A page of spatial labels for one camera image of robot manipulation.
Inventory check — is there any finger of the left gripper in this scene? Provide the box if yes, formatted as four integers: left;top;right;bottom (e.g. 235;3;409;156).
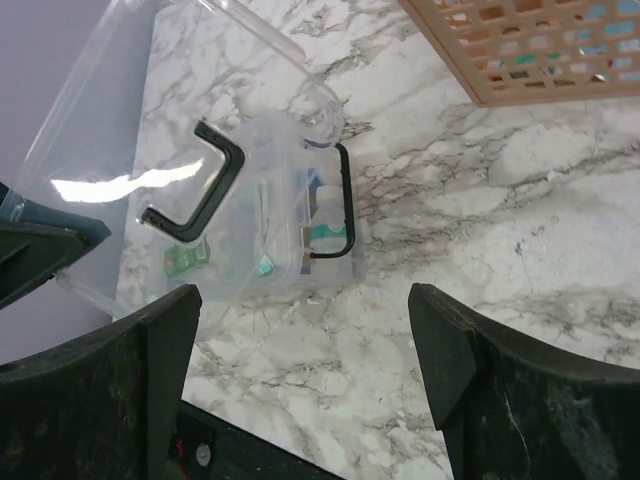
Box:
1;184;111;308

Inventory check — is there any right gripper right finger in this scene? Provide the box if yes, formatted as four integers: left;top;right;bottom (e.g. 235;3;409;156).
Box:
408;284;639;479

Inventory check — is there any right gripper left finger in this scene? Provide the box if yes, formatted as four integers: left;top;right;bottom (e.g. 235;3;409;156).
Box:
1;285;202;479

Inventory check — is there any small green box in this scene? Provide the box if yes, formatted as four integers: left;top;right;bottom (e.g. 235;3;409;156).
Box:
163;239;211;278

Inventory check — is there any black box handle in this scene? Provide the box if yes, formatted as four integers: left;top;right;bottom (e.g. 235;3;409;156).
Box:
310;143;356;260
139;119;246;244

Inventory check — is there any clear box lid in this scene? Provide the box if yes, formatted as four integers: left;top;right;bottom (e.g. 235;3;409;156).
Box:
11;1;344;318

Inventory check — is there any clear first aid box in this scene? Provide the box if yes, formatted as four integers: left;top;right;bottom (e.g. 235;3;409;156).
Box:
139;111;358;304

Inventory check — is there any white green-label bottle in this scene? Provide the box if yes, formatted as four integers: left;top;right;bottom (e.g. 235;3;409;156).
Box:
309;185;354;259

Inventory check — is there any orange plastic file rack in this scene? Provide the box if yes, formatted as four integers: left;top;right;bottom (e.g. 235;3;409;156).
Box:
401;0;639;107

